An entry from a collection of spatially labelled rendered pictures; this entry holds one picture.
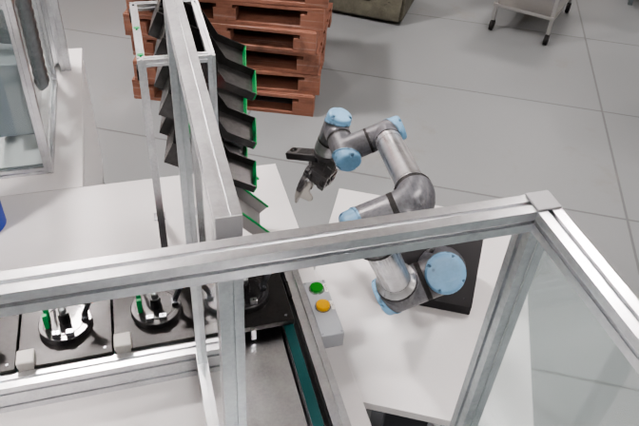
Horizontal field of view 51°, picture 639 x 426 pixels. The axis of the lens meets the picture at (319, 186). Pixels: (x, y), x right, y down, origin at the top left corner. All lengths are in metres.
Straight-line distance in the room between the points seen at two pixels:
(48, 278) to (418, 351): 1.51
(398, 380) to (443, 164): 2.43
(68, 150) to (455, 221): 2.24
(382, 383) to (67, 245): 1.14
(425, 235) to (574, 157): 3.91
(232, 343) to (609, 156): 4.03
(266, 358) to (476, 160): 2.70
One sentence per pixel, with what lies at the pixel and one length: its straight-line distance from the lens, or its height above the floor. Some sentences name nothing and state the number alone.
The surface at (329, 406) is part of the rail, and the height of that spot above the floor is 0.96.
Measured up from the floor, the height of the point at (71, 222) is 0.86.
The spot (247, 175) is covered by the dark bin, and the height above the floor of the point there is 1.20.
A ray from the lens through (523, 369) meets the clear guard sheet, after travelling 0.91.
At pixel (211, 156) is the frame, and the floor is 1.99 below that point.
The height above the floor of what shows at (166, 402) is 0.86.
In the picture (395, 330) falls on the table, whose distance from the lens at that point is 2.09.
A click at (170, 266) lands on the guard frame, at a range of 0.66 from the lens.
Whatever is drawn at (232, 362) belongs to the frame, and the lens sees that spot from 0.91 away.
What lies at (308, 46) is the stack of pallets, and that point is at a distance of 4.27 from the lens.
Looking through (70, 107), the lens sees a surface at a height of 0.86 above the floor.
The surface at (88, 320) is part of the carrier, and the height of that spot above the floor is 0.99.
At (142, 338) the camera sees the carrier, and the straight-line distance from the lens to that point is 1.93.
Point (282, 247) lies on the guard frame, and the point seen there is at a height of 1.99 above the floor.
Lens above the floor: 2.46
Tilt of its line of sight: 39 degrees down
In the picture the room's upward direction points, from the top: 4 degrees clockwise
